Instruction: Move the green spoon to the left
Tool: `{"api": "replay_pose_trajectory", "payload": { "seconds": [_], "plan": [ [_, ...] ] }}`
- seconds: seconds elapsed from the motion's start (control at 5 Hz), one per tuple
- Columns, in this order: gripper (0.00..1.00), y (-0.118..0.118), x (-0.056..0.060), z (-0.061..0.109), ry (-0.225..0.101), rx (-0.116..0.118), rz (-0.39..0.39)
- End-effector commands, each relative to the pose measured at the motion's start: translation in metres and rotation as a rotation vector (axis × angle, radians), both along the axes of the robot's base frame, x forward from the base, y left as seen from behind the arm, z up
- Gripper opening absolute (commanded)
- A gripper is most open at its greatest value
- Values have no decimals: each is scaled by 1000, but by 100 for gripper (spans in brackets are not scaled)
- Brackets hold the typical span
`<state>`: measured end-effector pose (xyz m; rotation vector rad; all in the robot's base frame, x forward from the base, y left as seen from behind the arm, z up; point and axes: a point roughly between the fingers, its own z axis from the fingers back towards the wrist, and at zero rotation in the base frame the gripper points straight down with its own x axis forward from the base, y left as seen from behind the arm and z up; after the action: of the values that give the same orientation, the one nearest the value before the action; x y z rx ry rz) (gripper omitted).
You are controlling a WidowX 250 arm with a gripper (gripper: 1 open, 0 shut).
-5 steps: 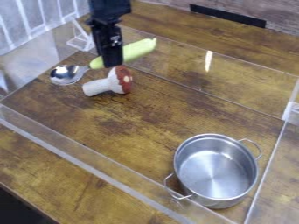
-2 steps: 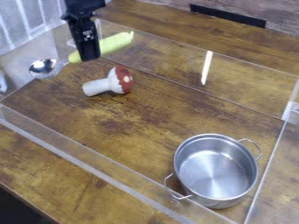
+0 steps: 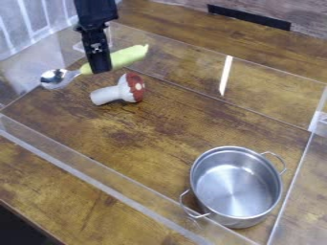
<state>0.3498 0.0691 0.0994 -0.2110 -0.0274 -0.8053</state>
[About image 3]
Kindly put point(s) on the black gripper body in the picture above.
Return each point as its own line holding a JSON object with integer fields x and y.
{"x": 95, "y": 12}

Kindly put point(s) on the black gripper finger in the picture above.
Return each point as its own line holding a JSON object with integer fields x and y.
{"x": 97, "y": 50}

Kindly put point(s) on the green handled metal spoon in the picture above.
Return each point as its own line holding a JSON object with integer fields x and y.
{"x": 58, "y": 78}

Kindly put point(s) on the toy mushroom red cap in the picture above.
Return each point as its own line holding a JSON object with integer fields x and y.
{"x": 129, "y": 90}

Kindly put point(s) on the black bar on table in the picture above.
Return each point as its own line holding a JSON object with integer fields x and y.
{"x": 250, "y": 17}

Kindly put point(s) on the stainless steel pot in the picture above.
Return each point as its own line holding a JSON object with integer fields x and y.
{"x": 237, "y": 186}

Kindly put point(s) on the clear acrylic enclosure wall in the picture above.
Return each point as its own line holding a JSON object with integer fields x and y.
{"x": 98, "y": 174}

